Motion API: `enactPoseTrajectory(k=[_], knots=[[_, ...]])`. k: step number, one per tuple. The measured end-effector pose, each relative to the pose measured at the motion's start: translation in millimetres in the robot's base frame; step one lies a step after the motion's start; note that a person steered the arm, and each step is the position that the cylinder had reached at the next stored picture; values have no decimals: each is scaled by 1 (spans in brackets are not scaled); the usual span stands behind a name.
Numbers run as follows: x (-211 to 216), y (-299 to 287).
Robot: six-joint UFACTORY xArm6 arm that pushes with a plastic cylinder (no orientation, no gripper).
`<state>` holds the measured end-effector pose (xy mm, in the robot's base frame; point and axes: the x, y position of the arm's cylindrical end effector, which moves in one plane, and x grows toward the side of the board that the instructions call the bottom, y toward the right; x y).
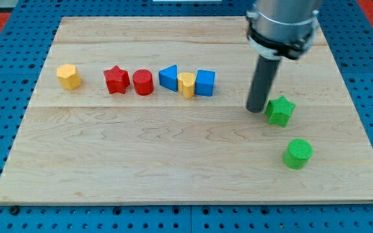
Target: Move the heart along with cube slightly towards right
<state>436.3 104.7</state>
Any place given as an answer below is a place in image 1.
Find blue triangle block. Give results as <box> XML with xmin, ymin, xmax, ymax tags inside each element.
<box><xmin>158</xmin><ymin>65</ymin><xmax>177</xmax><ymax>92</ymax></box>

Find blue cube block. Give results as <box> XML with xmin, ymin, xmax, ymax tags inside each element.
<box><xmin>195</xmin><ymin>70</ymin><xmax>216</xmax><ymax>96</ymax></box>

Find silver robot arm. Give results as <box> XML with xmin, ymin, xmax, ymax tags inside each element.
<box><xmin>246</xmin><ymin>0</ymin><xmax>322</xmax><ymax>60</ymax></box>

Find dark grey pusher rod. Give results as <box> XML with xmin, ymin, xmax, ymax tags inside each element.
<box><xmin>246</xmin><ymin>56</ymin><xmax>280</xmax><ymax>113</ymax></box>

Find green star block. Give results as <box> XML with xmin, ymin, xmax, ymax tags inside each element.
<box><xmin>265</xmin><ymin>96</ymin><xmax>297</xmax><ymax>128</ymax></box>

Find red star block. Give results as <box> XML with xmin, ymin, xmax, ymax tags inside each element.
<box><xmin>103</xmin><ymin>65</ymin><xmax>130</xmax><ymax>94</ymax></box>

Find light wooden board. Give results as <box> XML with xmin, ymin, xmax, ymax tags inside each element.
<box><xmin>0</xmin><ymin>17</ymin><xmax>373</xmax><ymax>206</ymax></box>

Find green cylinder block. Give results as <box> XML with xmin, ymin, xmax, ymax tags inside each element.
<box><xmin>283</xmin><ymin>139</ymin><xmax>313</xmax><ymax>170</ymax></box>

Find yellow heart block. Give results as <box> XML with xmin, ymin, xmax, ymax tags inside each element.
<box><xmin>177</xmin><ymin>72</ymin><xmax>196</xmax><ymax>99</ymax></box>

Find yellow hexagon block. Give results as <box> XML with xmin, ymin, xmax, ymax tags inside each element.
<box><xmin>56</xmin><ymin>63</ymin><xmax>82</xmax><ymax>90</ymax></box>

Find red cylinder block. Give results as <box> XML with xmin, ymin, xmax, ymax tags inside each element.
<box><xmin>133</xmin><ymin>69</ymin><xmax>154</xmax><ymax>96</ymax></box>

